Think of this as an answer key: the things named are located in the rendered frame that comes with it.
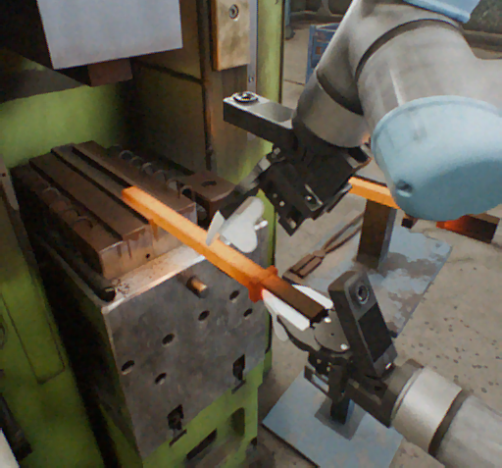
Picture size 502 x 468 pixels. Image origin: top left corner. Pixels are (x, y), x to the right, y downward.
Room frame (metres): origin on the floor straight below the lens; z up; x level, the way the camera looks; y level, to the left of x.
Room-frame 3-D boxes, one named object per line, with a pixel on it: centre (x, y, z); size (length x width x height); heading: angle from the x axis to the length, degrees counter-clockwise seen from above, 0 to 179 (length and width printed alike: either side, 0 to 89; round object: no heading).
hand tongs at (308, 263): (1.02, -0.32, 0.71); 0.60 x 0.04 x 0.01; 138
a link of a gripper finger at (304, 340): (0.36, -0.07, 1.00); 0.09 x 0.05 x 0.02; 47
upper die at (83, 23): (0.76, 0.32, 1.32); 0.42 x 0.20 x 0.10; 44
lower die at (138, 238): (0.76, 0.32, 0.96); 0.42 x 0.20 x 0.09; 44
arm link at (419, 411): (0.27, -0.19, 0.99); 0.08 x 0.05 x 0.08; 134
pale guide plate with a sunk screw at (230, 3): (0.93, 0.04, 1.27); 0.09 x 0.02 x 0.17; 134
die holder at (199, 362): (0.81, 0.29, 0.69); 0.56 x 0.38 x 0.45; 44
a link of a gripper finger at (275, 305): (0.39, -0.05, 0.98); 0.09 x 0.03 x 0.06; 47
